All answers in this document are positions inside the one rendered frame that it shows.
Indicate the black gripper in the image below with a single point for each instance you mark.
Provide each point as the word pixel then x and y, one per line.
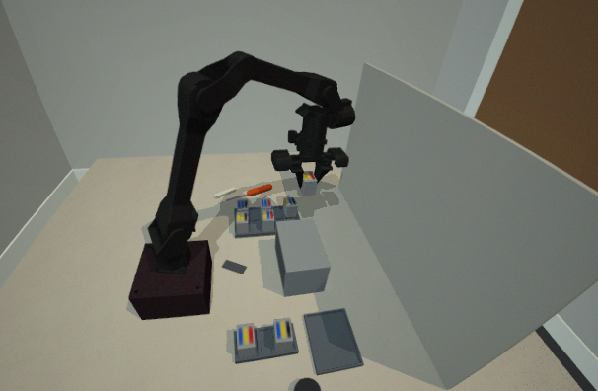
pixel 311 150

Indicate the grey flat panel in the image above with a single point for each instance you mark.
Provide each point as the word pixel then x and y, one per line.
pixel 482 240

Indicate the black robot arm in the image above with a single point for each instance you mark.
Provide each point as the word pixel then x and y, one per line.
pixel 201 96

